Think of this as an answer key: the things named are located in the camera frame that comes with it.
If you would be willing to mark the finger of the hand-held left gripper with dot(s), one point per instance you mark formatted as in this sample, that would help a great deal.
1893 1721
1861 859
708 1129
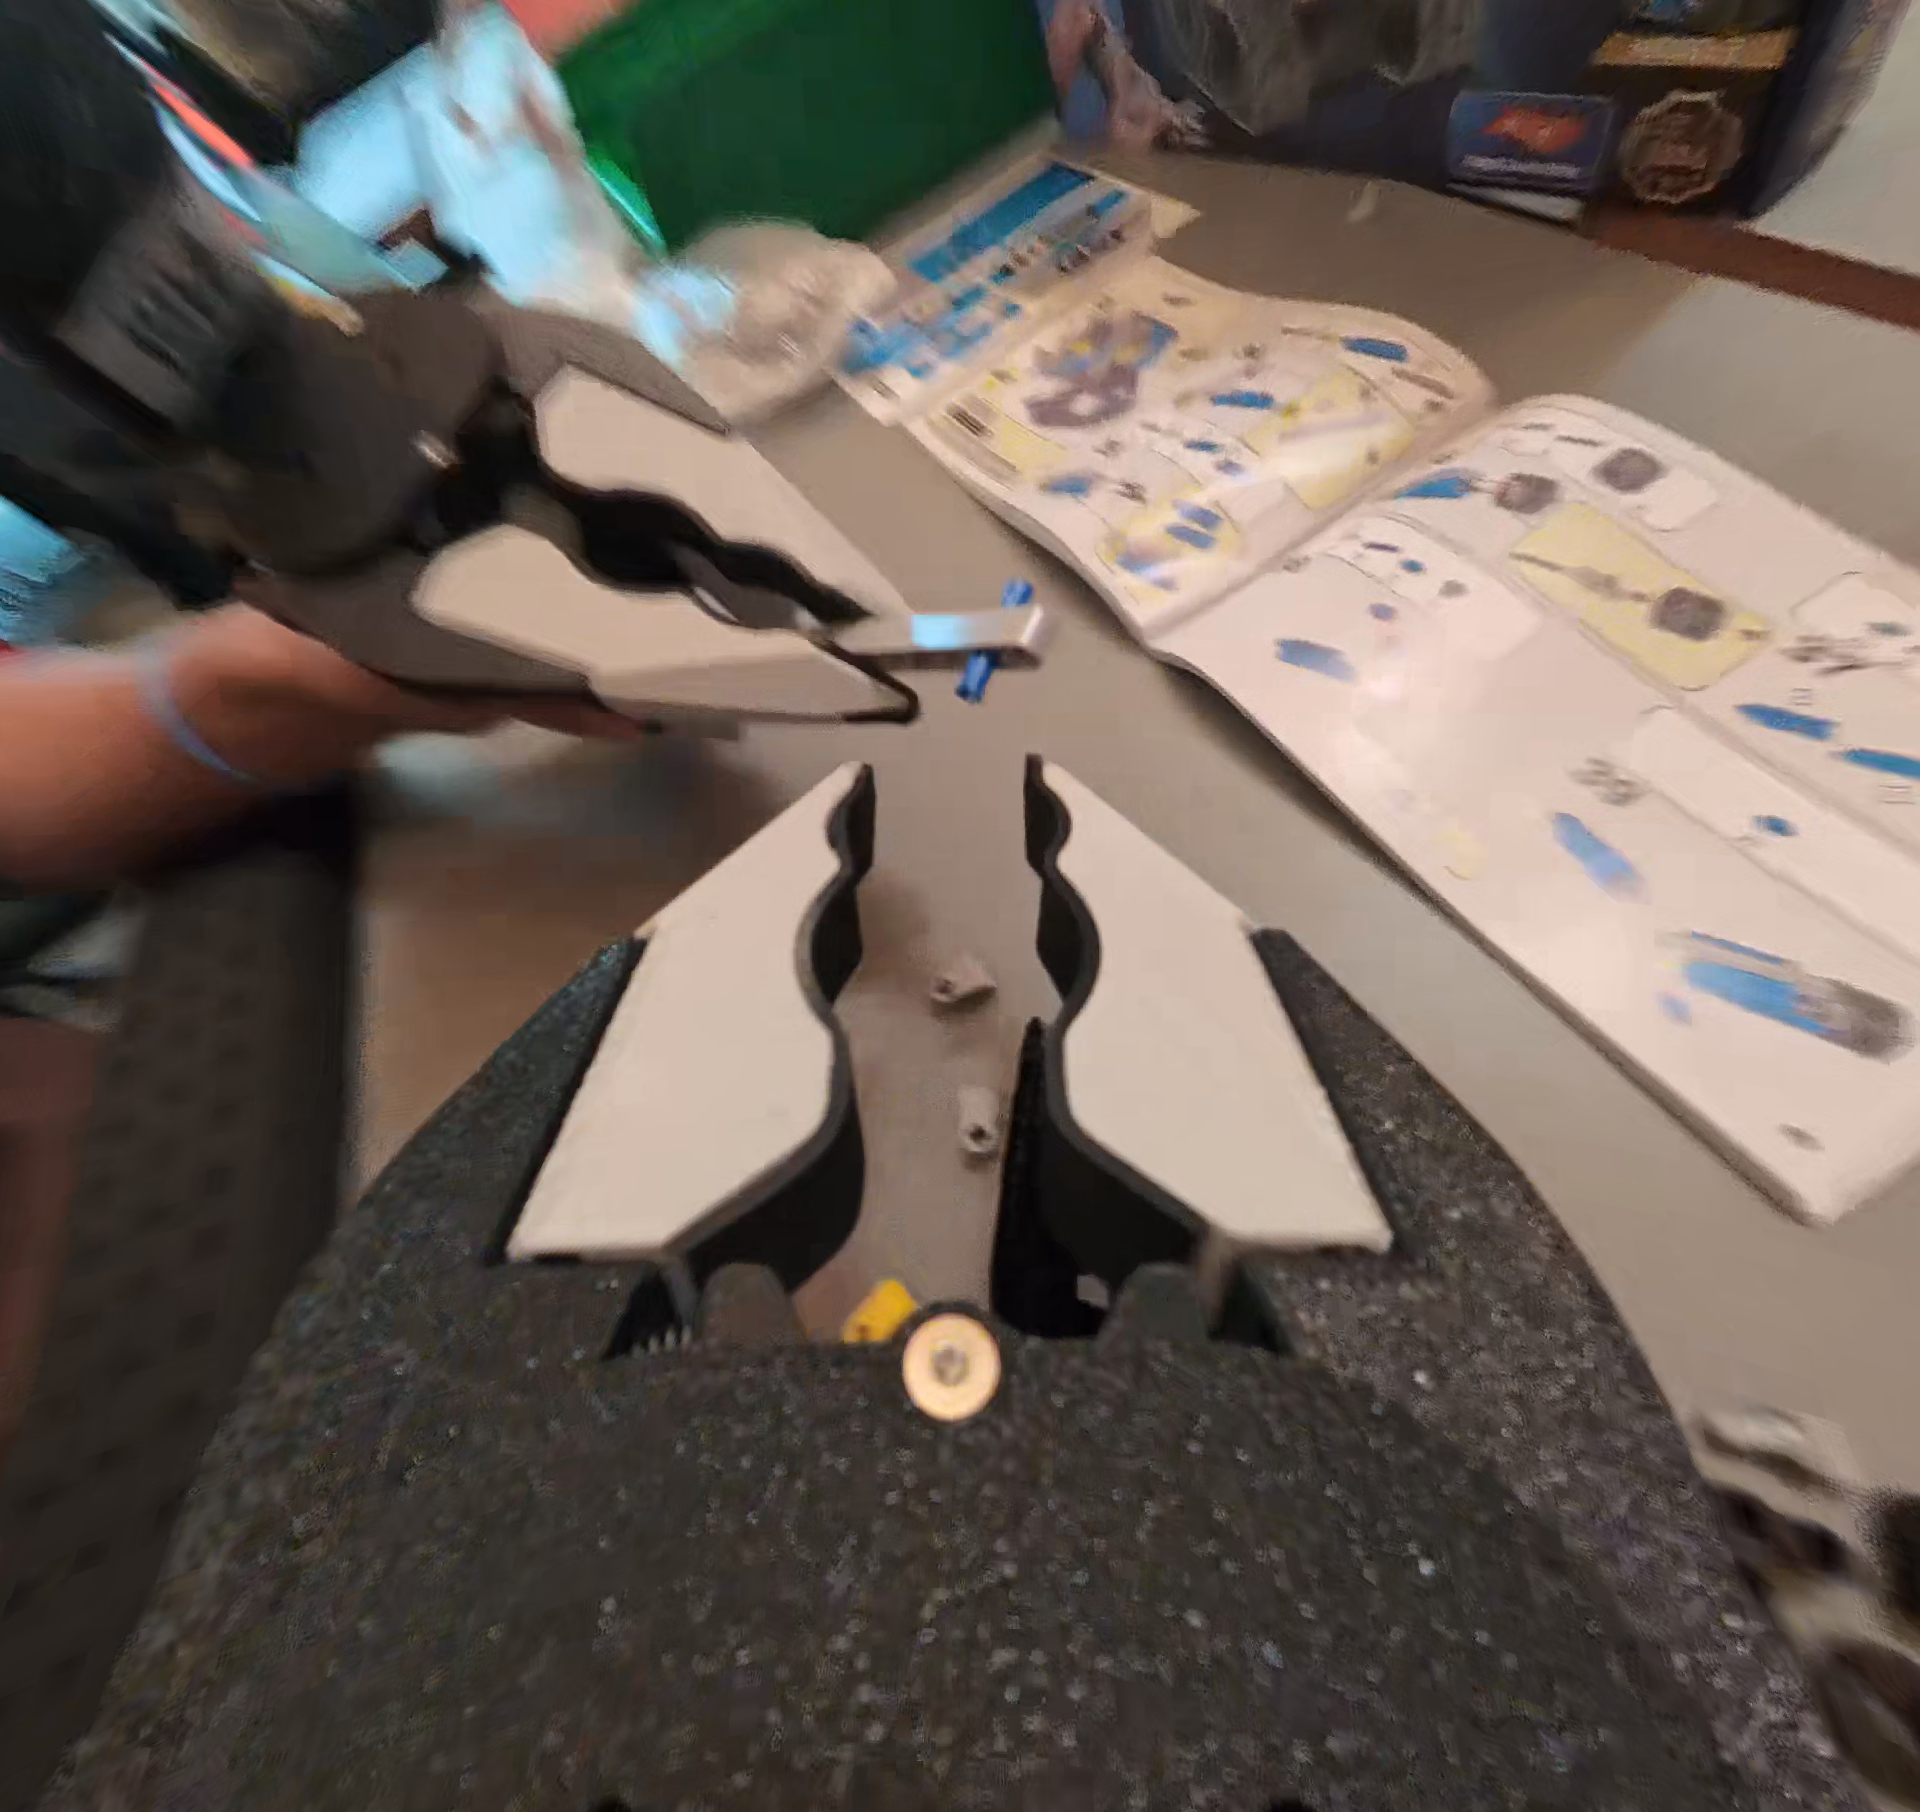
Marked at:
601 641
708 473

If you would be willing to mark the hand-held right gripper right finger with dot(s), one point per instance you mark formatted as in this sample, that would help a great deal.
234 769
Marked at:
1221 1095

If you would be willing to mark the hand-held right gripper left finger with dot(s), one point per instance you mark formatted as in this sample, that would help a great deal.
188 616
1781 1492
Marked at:
674 1112

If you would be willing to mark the grey beam piece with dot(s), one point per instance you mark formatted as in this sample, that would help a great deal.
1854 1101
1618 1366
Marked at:
962 631

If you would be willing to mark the blue pin piece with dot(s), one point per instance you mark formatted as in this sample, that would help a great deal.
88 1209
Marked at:
979 671

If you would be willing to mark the pile of building block pieces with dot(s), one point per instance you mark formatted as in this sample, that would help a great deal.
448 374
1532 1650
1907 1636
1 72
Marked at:
1829 1572

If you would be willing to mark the grey desk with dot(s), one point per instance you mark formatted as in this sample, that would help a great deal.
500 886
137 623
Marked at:
1505 1240

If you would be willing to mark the person's left hand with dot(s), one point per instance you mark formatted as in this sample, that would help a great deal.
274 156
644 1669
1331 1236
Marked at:
331 700

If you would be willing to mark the small bubble wrap bag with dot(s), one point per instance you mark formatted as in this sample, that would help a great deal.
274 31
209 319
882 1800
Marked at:
782 307

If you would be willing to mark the small yellow connector piece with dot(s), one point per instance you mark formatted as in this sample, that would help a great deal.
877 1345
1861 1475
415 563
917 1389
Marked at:
877 1316

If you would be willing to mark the blue white printed sheet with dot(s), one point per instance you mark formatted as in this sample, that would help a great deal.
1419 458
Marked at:
979 282

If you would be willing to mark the blue wrist band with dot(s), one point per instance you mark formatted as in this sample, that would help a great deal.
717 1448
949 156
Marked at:
175 724

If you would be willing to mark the green plastic bin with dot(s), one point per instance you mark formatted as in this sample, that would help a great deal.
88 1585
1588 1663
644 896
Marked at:
811 66

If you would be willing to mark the instruction booklet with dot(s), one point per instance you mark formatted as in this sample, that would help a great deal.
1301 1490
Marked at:
1505 733

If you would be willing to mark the toy set product box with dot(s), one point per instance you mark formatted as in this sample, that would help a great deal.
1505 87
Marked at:
1349 13

